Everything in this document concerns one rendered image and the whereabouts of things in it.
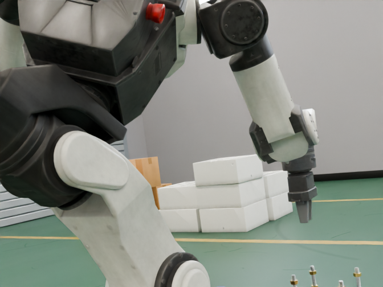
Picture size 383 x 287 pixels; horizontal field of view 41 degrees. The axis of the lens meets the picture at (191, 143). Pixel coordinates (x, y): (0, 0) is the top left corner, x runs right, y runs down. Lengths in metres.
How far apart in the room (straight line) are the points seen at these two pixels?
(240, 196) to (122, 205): 2.95
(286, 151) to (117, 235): 0.42
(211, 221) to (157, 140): 4.24
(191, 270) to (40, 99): 0.42
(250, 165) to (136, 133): 4.34
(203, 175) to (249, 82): 2.93
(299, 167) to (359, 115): 5.12
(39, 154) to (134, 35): 0.23
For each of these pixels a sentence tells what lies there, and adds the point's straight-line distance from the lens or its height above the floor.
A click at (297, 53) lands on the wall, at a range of 6.75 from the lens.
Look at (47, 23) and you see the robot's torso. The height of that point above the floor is 0.92.
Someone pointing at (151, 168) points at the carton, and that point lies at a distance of 5.17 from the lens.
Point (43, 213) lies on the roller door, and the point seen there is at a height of 0.05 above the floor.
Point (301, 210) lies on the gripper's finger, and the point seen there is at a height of 0.49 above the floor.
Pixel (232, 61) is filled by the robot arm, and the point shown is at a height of 0.85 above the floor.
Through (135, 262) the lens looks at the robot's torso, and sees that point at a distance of 0.92.
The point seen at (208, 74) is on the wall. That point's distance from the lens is 7.41.
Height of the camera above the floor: 0.71
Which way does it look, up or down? level
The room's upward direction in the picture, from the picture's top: 7 degrees counter-clockwise
